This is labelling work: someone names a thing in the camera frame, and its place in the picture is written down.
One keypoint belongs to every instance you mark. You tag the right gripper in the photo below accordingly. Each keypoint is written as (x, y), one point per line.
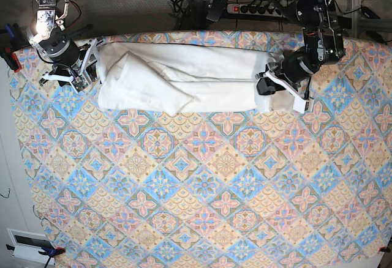
(72, 65)

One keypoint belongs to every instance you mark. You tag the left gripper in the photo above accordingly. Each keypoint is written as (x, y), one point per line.
(277, 92)

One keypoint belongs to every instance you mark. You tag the white printed T-shirt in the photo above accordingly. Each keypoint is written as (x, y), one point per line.
(176, 78)

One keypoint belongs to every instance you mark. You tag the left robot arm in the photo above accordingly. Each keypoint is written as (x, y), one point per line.
(322, 34)

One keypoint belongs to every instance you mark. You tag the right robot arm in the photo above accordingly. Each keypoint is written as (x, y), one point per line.
(51, 24)

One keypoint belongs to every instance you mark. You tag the patterned tablecloth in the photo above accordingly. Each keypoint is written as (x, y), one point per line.
(133, 188)

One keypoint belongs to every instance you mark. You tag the white power strip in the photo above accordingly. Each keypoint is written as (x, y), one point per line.
(258, 9)

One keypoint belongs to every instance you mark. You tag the grey metal table leg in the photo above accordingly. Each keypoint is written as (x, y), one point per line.
(361, 24)

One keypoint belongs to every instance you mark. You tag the black remote control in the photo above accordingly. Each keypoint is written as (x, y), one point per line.
(215, 9)

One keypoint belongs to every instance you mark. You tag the blue clamp lower left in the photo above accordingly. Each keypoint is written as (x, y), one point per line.
(46, 251)

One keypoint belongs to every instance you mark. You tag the orange clamp lower right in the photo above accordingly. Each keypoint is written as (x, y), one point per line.
(385, 250)

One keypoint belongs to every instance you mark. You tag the white wall outlet box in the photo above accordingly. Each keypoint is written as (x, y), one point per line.
(28, 245)

